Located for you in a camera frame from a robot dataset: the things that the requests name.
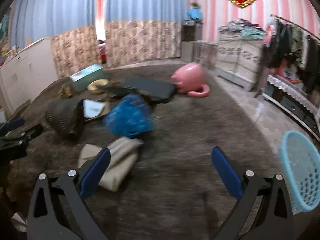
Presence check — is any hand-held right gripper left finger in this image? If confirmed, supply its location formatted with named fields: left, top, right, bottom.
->
left=27, top=147, right=112, bottom=240

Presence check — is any pile of folded clothes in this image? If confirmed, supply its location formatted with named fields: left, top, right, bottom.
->
left=217, top=19, right=267, bottom=40

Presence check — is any metal clothes rack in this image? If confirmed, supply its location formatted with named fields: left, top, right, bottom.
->
left=255, top=14, right=320, bottom=100

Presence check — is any beige cloth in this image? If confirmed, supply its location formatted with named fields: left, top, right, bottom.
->
left=78, top=137, right=144, bottom=192

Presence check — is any dark cloth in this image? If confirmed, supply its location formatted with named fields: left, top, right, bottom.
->
left=96, top=82, right=137, bottom=99

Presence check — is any red cloth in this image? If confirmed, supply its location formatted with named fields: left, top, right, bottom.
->
left=97, top=40, right=107, bottom=64

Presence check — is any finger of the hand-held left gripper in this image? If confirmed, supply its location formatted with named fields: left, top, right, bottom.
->
left=6, top=125, right=43, bottom=143
left=0, top=117, right=26, bottom=133

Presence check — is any white paper sheet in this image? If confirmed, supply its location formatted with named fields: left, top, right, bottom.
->
left=83, top=99, right=104, bottom=118

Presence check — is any row of hanging clothes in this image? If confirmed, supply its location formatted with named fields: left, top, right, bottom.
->
left=262, top=17, right=320, bottom=93

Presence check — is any grey water dispenser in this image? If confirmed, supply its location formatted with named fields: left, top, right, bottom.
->
left=180, top=20, right=203, bottom=63

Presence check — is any light blue plastic basket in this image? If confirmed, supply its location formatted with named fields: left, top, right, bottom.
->
left=280, top=131, right=320, bottom=215

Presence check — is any blue water bottle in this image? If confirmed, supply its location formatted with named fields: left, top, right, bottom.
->
left=187, top=2, right=203, bottom=22

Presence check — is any blue plastic bag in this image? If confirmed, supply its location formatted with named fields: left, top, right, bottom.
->
left=104, top=94, right=155, bottom=138

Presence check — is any blue floral-hem curtain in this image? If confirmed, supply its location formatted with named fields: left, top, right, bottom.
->
left=9, top=0, right=98, bottom=78
left=104, top=0, right=188, bottom=68

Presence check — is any teal cardboard box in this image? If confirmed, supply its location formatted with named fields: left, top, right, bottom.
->
left=69, top=64, right=105, bottom=92

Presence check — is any pink pig-shaped pot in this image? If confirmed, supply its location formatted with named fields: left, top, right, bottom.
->
left=170, top=62, right=210, bottom=98

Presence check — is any black flat cushion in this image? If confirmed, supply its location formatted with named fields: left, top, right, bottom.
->
left=122, top=77, right=176, bottom=104

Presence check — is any yellow bowl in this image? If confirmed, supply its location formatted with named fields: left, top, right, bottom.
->
left=87, top=79, right=109, bottom=95

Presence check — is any patterned fabric wardrobe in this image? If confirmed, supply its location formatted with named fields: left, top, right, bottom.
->
left=216, top=31, right=265, bottom=92

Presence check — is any lace-trimmed cloth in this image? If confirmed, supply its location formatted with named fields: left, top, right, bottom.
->
left=266, top=75, right=320, bottom=117

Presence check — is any white cabinet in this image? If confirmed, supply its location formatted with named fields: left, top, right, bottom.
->
left=0, top=38, right=59, bottom=117

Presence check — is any low dark bench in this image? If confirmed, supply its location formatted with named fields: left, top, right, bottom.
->
left=262, top=82, right=320, bottom=140

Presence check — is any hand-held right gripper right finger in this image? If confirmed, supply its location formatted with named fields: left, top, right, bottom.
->
left=211, top=146, right=294, bottom=240

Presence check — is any small wooden stool table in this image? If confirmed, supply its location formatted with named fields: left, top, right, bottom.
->
left=192, top=41, right=218, bottom=70

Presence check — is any brown crumpled wrapper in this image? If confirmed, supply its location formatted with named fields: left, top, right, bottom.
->
left=59, top=84, right=73, bottom=98

